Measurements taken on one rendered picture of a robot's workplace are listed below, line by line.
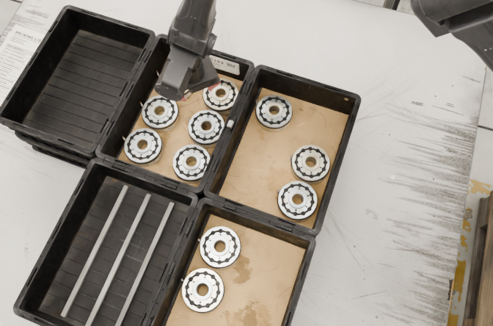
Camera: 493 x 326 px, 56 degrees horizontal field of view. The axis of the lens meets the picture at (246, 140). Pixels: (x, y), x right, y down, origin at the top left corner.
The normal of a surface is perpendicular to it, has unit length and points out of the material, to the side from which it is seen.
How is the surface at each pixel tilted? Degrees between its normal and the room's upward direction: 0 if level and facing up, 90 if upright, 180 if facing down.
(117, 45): 0
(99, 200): 0
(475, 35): 87
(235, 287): 0
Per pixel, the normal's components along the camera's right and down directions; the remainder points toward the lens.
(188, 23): -0.30, 0.86
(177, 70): 0.22, -0.21
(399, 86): -0.02, -0.38
